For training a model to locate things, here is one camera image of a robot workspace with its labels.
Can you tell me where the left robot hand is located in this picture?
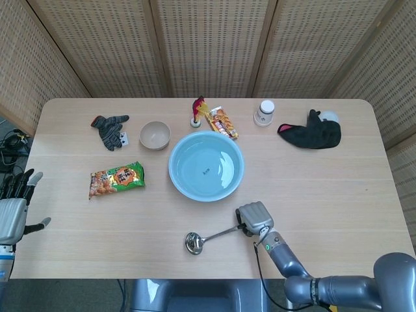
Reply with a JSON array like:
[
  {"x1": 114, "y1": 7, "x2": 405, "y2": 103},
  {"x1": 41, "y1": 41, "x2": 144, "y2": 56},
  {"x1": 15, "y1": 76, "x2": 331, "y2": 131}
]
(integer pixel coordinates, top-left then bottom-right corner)
[{"x1": 0, "y1": 168, "x2": 52, "y2": 245}]

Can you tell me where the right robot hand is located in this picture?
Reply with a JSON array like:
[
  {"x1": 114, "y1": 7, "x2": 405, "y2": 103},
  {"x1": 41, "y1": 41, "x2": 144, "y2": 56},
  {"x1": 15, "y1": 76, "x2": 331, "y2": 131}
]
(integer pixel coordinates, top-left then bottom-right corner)
[{"x1": 235, "y1": 201, "x2": 274, "y2": 237}]

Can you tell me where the metal ladle black grip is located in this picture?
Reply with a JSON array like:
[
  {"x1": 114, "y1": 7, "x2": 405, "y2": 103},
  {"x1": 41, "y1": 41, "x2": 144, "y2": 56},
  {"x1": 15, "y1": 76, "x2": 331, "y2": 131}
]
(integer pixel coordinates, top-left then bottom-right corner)
[{"x1": 184, "y1": 224, "x2": 247, "y2": 255}]

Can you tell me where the light blue plastic basin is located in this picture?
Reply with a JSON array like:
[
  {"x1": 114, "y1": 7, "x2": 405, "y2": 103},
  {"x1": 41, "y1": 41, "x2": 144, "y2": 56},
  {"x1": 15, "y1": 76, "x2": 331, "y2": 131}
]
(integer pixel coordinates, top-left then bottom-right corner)
[{"x1": 168, "y1": 130, "x2": 246, "y2": 203}]

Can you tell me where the grey robot torso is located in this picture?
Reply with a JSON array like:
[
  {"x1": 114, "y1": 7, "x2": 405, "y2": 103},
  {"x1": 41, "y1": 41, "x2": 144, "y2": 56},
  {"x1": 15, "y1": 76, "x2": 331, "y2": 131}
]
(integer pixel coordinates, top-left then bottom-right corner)
[{"x1": 129, "y1": 278, "x2": 270, "y2": 312}]

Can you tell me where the black cloth mitt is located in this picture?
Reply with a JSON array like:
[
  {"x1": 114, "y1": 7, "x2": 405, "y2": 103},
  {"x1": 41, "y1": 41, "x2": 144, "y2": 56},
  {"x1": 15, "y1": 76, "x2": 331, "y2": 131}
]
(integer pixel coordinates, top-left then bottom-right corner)
[{"x1": 277, "y1": 109, "x2": 342, "y2": 150}]

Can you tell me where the orange snack packet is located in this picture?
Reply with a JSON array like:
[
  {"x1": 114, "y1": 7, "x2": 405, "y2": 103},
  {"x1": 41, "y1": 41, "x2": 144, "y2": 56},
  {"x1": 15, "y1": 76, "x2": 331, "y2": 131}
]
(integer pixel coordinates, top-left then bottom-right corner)
[{"x1": 205, "y1": 105, "x2": 240, "y2": 141}]

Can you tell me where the white paper cup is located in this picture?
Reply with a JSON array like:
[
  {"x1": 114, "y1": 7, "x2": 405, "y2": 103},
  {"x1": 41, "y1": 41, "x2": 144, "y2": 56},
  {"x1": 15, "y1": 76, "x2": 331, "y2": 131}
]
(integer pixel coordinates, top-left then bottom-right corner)
[{"x1": 253, "y1": 99, "x2": 276, "y2": 127}]

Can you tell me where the green orange snack bag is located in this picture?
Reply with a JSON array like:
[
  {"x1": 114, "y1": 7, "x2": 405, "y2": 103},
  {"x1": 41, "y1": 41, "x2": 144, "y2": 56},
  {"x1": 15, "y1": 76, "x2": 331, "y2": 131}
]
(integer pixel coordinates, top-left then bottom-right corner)
[{"x1": 88, "y1": 161, "x2": 146, "y2": 200}]

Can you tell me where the red yellow toy figure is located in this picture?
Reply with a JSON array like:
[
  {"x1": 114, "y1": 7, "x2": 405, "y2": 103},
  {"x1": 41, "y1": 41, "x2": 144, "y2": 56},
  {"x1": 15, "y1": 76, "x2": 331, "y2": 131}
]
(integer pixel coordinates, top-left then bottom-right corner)
[{"x1": 190, "y1": 95, "x2": 209, "y2": 128}]

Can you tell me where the white round object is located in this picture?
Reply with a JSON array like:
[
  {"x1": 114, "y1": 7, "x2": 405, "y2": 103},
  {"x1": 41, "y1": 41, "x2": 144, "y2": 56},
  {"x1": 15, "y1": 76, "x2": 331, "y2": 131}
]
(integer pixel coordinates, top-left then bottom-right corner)
[{"x1": 320, "y1": 110, "x2": 340, "y2": 124}]

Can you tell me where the beige bowl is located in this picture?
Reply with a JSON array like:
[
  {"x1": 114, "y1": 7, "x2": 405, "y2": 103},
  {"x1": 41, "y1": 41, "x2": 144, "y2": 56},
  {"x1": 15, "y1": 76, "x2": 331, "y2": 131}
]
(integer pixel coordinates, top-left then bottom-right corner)
[{"x1": 139, "y1": 121, "x2": 172, "y2": 151}]

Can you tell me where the striped knit work glove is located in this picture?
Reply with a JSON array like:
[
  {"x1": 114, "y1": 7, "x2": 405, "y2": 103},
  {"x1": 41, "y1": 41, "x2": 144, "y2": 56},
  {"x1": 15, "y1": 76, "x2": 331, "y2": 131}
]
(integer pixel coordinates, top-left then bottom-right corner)
[{"x1": 90, "y1": 114, "x2": 130, "y2": 152}]

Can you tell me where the woven folding screen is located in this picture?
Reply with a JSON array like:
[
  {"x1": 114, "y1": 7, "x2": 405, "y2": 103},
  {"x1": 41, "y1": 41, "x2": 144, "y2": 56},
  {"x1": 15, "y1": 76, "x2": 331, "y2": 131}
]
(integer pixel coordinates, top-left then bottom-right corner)
[{"x1": 0, "y1": 0, "x2": 416, "y2": 228}]

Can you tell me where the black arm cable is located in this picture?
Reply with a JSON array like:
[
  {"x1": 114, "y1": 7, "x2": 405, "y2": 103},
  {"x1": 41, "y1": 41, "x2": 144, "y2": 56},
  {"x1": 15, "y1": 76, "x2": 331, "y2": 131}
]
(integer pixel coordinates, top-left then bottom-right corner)
[{"x1": 253, "y1": 242, "x2": 326, "y2": 312}]

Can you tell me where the floor cable bundle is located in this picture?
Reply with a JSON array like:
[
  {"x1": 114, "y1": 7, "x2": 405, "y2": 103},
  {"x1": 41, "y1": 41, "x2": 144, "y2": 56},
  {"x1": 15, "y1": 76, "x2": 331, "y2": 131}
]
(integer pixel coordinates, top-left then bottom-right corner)
[{"x1": 0, "y1": 129, "x2": 32, "y2": 172}]

